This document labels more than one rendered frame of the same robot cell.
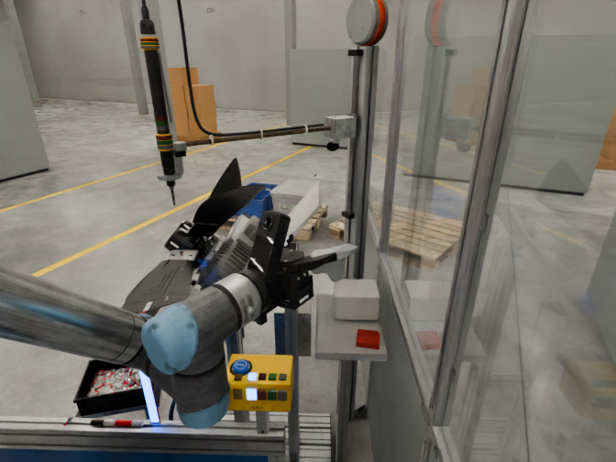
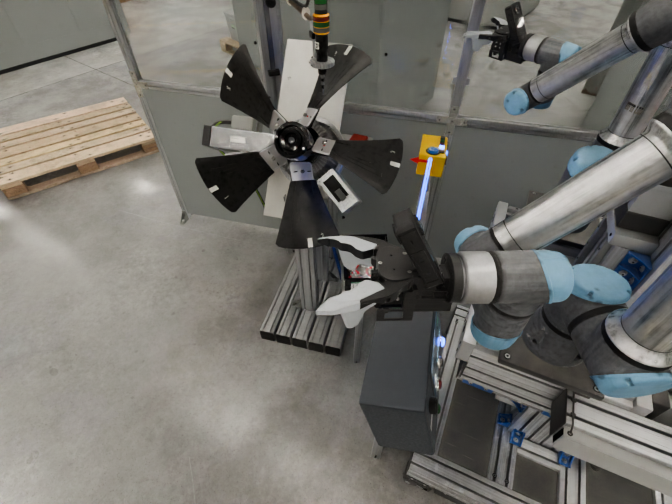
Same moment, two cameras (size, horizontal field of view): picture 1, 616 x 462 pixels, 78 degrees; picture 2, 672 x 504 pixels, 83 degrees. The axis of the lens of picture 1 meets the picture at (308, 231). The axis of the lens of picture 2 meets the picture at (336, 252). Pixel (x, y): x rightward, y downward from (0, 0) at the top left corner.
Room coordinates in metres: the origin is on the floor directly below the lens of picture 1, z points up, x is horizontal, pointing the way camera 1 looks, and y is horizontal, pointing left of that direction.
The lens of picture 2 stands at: (0.80, 1.50, 1.85)
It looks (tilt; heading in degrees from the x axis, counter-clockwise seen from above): 46 degrees down; 283
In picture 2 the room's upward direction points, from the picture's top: straight up
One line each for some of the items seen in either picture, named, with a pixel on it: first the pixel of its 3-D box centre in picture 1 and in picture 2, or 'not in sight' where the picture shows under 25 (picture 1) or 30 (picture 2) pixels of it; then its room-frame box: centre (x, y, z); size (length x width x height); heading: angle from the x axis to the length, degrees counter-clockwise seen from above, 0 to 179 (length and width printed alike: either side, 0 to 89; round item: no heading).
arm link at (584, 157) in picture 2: not in sight; (587, 173); (0.28, 0.42, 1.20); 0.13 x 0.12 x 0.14; 52
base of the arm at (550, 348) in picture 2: not in sight; (562, 327); (0.39, 0.90, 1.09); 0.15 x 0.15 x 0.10
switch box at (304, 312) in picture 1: (293, 328); not in sight; (1.30, 0.06, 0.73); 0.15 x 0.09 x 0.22; 88
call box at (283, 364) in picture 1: (260, 383); (431, 156); (0.72, 0.12, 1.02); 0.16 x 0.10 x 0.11; 88
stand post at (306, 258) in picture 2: (239, 392); (306, 263); (1.22, 0.29, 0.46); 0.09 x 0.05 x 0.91; 178
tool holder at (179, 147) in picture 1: (170, 160); (320, 44); (1.09, 0.39, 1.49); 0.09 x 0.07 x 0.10; 123
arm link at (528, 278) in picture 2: not in sight; (523, 278); (0.61, 1.10, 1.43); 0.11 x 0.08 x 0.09; 13
